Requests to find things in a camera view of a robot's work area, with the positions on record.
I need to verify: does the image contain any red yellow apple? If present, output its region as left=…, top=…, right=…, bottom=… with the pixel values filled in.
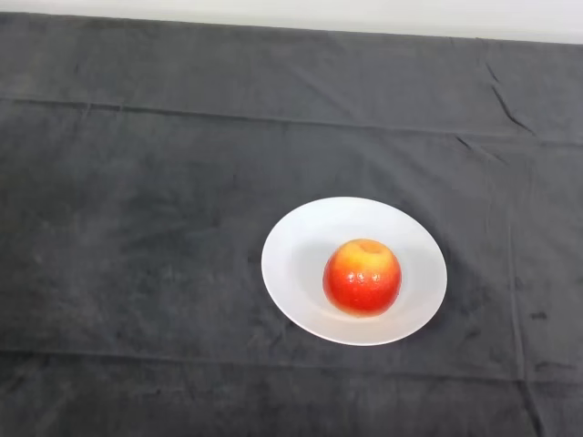
left=322, top=238, right=404, bottom=319

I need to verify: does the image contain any white round plate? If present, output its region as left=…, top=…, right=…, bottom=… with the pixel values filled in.
left=261, top=196, right=448, bottom=347

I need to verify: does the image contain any black table cloth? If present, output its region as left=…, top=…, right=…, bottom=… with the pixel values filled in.
left=0, top=11, right=583, bottom=437

